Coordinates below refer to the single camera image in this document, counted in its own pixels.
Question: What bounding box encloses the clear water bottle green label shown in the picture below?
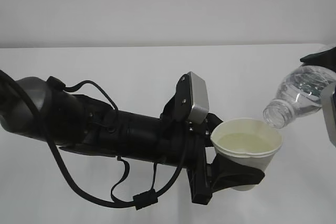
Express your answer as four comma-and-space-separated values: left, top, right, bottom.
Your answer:
263, 65, 335, 129

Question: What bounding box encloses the white paper cup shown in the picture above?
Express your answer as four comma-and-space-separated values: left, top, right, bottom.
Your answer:
210, 117, 284, 191

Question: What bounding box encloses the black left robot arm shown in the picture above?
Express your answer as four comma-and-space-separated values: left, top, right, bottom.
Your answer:
1, 72, 265, 205

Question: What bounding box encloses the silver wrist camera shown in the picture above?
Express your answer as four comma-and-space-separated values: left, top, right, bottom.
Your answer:
173, 71, 209, 124
321, 82, 335, 146

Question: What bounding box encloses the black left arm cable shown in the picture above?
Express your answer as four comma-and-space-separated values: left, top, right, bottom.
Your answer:
0, 69, 188, 211

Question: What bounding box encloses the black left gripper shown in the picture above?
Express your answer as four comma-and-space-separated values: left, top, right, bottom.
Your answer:
160, 95, 266, 198

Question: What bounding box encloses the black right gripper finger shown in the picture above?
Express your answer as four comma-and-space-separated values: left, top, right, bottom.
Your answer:
300, 46, 335, 72

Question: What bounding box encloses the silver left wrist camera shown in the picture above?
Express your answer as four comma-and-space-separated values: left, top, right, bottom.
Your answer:
173, 71, 209, 124

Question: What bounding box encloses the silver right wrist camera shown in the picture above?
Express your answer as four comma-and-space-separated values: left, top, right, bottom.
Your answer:
321, 82, 335, 146

